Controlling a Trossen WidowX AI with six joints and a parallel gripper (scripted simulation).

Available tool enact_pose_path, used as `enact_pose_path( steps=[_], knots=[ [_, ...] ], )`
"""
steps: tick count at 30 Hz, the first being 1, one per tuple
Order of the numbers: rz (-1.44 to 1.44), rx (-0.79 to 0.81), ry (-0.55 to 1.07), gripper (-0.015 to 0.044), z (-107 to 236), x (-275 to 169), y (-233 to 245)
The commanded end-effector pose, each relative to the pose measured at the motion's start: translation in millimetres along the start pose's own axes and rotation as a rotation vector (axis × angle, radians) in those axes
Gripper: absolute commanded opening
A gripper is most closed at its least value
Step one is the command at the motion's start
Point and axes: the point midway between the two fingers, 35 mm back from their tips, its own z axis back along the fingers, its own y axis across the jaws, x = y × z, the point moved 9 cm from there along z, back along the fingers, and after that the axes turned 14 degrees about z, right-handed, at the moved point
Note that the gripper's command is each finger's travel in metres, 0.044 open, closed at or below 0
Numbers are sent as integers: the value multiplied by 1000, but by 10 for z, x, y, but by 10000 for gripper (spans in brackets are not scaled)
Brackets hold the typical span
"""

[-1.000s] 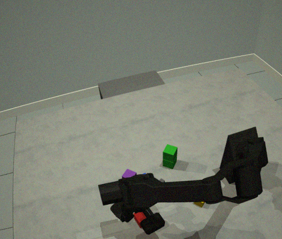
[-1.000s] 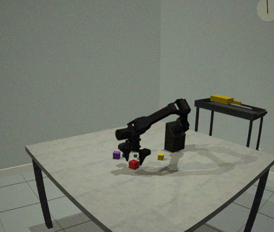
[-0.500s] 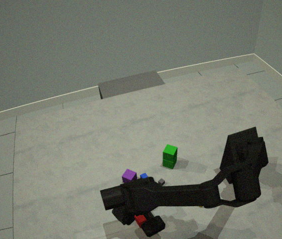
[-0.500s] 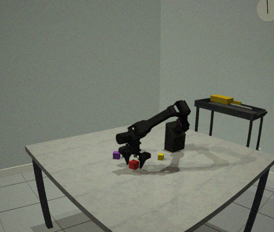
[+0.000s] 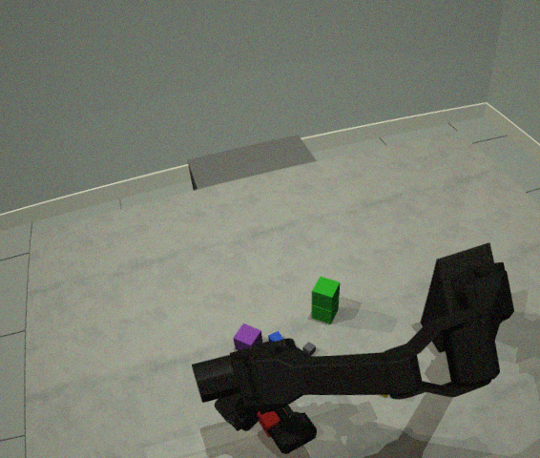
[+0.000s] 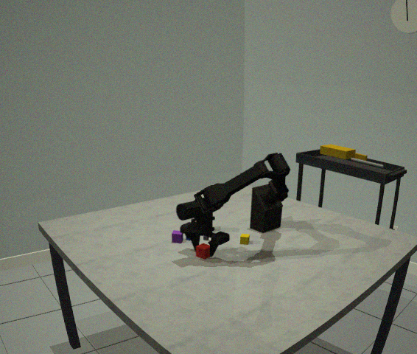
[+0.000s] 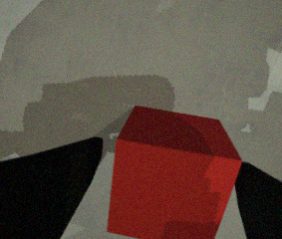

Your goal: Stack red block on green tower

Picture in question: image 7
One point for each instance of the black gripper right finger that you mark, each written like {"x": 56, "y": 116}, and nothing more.
{"x": 259, "y": 198}

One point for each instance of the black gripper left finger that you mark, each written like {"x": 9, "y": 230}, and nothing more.
{"x": 39, "y": 193}

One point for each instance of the red block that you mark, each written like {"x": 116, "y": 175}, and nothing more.
{"x": 172, "y": 177}

